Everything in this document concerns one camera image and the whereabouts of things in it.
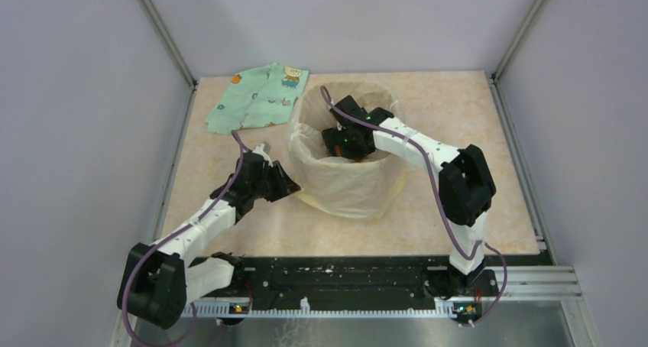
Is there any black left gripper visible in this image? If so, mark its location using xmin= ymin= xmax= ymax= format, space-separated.
xmin=251 ymin=160 xmax=301 ymax=202

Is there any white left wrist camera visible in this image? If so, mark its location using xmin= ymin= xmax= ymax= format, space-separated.
xmin=252 ymin=141 xmax=273 ymax=166

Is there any grey slotted cable duct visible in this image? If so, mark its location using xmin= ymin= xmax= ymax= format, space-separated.
xmin=194 ymin=298 xmax=457 ymax=319

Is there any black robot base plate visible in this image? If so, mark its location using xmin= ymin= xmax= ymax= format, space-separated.
xmin=183 ymin=255 xmax=500 ymax=313

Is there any right aluminium frame post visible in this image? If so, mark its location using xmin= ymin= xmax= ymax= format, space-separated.
xmin=491 ymin=0 xmax=549 ymax=84

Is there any aluminium frame post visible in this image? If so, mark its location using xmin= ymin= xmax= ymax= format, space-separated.
xmin=491 ymin=0 xmax=549 ymax=84
xmin=137 ymin=0 xmax=197 ymax=89

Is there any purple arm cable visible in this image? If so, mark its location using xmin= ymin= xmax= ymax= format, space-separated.
xmin=121 ymin=129 xmax=251 ymax=347
xmin=319 ymin=85 xmax=508 ymax=328

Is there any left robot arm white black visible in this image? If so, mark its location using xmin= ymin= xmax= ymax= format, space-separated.
xmin=117 ymin=148 xmax=301 ymax=329

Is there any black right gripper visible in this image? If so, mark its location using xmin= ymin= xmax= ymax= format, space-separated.
xmin=323 ymin=125 xmax=376 ymax=167

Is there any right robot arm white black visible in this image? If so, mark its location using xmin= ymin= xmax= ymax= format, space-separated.
xmin=322 ymin=92 xmax=497 ymax=298

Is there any left aluminium frame post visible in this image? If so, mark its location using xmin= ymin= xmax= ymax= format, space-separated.
xmin=137 ymin=0 xmax=197 ymax=89

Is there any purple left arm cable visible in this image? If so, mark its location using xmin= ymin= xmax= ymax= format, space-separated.
xmin=121 ymin=129 xmax=251 ymax=347

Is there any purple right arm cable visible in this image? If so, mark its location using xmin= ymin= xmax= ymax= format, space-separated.
xmin=319 ymin=85 xmax=508 ymax=328

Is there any green patterned cloth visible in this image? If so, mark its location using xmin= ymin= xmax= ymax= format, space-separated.
xmin=205 ymin=63 xmax=309 ymax=135

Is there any translucent yellowish trash bag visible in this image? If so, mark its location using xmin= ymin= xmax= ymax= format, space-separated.
xmin=287 ymin=84 xmax=407 ymax=219

